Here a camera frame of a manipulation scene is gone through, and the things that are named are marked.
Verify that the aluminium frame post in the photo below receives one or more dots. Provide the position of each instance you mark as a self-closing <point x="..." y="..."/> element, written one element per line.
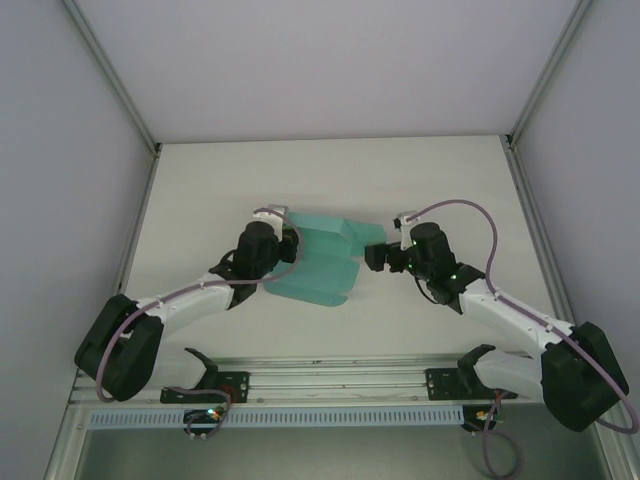
<point x="115" y="85"/>
<point x="550" y="70"/>

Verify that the aluminium mounting rail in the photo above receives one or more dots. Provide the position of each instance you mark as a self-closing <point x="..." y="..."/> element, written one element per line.
<point x="340" y="377"/>

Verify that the small circuit board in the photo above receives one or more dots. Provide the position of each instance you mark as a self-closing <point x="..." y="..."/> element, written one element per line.
<point x="480" y="417"/>
<point x="202" y="417"/>

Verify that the teal cardboard box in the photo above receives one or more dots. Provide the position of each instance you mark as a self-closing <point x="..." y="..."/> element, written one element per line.
<point x="320" y="270"/>

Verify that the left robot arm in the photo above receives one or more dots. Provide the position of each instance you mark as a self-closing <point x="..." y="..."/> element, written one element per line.
<point x="120" y="350"/>

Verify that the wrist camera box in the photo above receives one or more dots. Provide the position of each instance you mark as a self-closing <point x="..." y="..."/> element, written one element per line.
<point x="272" y="214"/>
<point x="402" y="220"/>

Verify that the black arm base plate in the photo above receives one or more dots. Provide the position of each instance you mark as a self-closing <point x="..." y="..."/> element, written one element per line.
<point x="442" y="385"/>
<point x="235" y="387"/>

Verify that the aluminium table side rail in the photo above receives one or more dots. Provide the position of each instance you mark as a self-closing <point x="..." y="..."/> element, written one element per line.
<point x="140" y="220"/>
<point x="530" y="210"/>

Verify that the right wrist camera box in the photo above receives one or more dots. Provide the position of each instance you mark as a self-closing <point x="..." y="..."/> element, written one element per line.
<point x="402" y="220"/>

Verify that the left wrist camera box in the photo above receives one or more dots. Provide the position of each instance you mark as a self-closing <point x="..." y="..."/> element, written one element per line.
<point x="272" y="214"/>

